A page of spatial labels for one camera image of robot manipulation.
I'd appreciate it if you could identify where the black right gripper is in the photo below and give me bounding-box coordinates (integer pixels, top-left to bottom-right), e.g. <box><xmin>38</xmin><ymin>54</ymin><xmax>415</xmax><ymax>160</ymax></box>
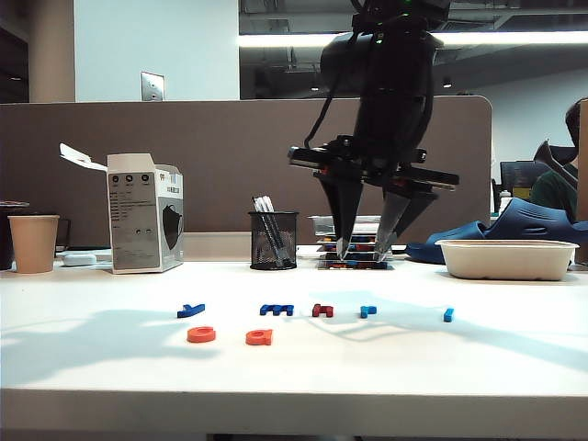
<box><xmin>288</xmin><ymin>90</ymin><xmax>460</xmax><ymax>262</ymax></box>

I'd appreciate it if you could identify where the brown paper cup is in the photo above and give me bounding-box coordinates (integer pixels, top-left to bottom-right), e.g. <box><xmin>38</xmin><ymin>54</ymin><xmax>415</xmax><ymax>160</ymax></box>
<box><xmin>7</xmin><ymin>215</ymin><xmax>61</xmax><ymax>276</ymax></box>

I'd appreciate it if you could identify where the clear plastic tray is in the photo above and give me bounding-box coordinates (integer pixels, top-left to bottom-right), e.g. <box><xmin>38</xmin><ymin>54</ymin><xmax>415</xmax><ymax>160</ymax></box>
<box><xmin>306</xmin><ymin>214</ymin><xmax>406</xmax><ymax>239</ymax></box>

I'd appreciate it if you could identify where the long ceiling light strip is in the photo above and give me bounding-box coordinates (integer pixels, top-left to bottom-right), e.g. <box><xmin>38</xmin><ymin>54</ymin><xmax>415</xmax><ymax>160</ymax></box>
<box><xmin>237</xmin><ymin>30</ymin><xmax>588</xmax><ymax>50</ymax></box>

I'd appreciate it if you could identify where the black mesh pen holder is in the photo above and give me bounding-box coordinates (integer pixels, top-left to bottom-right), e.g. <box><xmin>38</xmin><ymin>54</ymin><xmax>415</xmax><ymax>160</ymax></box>
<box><xmin>247</xmin><ymin>211</ymin><xmax>300</xmax><ymax>272</ymax></box>

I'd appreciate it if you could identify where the clear capped black pen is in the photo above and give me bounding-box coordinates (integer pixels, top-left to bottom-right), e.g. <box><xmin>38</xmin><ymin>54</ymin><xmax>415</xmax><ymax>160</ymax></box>
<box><xmin>260</xmin><ymin>197</ymin><xmax>295</xmax><ymax>268</ymax></box>
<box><xmin>251</xmin><ymin>197</ymin><xmax>284</xmax><ymax>266</ymax></box>

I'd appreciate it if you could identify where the brown desk partition panel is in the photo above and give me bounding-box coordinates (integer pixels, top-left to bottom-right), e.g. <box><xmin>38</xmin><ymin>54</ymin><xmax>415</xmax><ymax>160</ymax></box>
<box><xmin>0</xmin><ymin>95</ymin><xmax>493</xmax><ymax>249</ymax></box>

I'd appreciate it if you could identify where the orange letter o magnet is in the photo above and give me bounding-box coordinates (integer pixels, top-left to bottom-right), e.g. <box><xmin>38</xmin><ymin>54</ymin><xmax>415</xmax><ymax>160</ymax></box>
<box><xmin>186</xmin><ymin>326</ymin><xmax>216</xmax><ymax>345</ymax></box>

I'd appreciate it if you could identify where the teal magnet letter card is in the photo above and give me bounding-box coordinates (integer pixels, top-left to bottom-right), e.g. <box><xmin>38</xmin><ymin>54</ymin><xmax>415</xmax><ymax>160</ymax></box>
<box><xmin>320</xmin><ymin>252</ymin><xmax>391</xmax><ymax>263</ymax></box>
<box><xmin>317</xmin><ymin>259</ymin><xmax>394</xmax><ymax>272</ymax></box>
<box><xmin>316</xmin><ymin>243</ymin><xmax>394</xmax><ymax>254</ymax></box>
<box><xmin>315</xmin><ymin>234</ymin><xmax>390</xmax><ymax>245</ymax></box>

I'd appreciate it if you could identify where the metal wall switch plate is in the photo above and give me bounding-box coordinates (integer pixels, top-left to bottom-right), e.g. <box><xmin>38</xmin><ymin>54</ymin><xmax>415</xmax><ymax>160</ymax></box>
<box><xmin>140</xmin><ymin>71</ymin><xmax>166</xmax><ymax>102</ymax></box>

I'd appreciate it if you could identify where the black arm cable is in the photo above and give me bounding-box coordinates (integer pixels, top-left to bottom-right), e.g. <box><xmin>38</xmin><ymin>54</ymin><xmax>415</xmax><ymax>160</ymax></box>
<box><xmin>304</xmin><ymin>31</ymin><xmax>344</xmax><ymax>149</ymax></box>

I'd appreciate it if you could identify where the dark blue letter y magnet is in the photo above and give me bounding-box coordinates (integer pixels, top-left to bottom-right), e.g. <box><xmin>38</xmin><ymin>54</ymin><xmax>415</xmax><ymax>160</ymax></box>
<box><xmin>176</xmin><ymin>303</ymin><xmax>207</xmax><ymax>320</ymax></box>

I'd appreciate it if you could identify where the dark lidded cup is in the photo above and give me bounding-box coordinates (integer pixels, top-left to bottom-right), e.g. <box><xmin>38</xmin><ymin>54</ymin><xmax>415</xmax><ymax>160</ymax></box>
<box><xmin>0</xmin><ymin>200</ymin><xmax>29</xmax><ymax>272</ymax></box>

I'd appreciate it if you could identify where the dark computer monitor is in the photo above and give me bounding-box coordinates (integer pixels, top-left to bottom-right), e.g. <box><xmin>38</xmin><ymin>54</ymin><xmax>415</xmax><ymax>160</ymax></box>
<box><xmin>499</xmin><ymin>160</ymin><xmax>552</xmax><ymax>203</ymax></box>

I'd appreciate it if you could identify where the orange letter a magnet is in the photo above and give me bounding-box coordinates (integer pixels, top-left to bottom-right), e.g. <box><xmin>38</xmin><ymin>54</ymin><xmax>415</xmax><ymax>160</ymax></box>
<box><xmin>245</xmin><ymin>328</ymin><xmax>274</xmax><ymax>346</ymax></box>

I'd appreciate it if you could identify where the brown wooden cabinet panel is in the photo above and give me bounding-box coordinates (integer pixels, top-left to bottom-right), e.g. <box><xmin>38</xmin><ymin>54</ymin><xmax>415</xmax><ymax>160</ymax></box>
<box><xmin>574</xmin><ymin>98</ymin><xmax>588</xmax><ymax>266</ymax></box>

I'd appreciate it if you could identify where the person in green top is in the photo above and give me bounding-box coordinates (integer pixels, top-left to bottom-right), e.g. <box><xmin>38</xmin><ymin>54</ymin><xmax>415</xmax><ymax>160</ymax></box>
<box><xmin>531</xmin><ymin>101</ymin><xmax>581</xmax><ymax>222</ymax></box>

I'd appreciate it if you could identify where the white grey mask box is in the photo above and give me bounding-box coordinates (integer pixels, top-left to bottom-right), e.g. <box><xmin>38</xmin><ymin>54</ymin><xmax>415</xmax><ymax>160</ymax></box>
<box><xmin>59</xmin><ymin>143</ymin><xmax>186</xmax><ymax>276</ymax></box>

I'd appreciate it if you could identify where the navy blue rubber slipper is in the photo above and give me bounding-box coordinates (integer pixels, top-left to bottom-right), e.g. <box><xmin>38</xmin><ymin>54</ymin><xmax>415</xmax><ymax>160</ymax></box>
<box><xmin>484</xmin><ymin>198</ymin><xmax>588</xmax><ymax>243</ymax></box>
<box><xmin>404</xmin><ymin>220</ymin><xmax>491</xmax><ymax>266</ymax></box>

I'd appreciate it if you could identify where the beige paper pulp bowl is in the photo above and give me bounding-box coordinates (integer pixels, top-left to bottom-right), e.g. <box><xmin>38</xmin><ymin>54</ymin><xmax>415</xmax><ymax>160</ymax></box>
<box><xmin>435</xmin><ymin>239</ymin><xmax>580</xmax><ymax>282</ymax></box>

